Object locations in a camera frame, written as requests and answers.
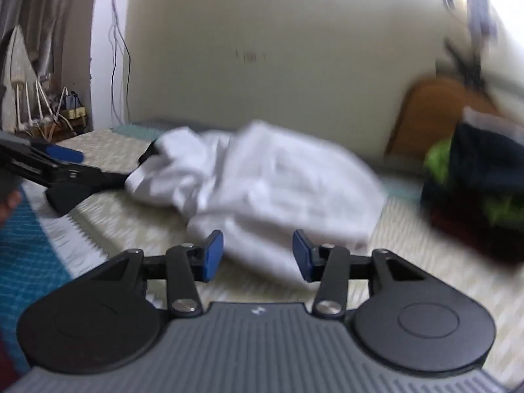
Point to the dark red cloth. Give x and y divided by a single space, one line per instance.
7 360

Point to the green garment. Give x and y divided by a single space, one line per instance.
440 163

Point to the white folded rack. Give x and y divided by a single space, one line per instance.
18 65

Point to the beige patterned bedsheet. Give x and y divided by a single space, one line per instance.
123 221

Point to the grey curtain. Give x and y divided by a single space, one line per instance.
45 20

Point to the maroon garment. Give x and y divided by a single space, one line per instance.
462 229

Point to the person's left hand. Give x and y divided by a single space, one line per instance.
9 208

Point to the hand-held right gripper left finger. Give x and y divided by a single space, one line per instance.
213 256

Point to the white power adapter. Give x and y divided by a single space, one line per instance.
481 6

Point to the black tape strips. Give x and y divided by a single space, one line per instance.
470 63

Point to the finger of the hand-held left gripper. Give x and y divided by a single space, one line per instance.
94 178
63 154

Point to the brown wooden headboard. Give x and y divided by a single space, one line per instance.
430 110

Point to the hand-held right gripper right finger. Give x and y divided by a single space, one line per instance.
303 256

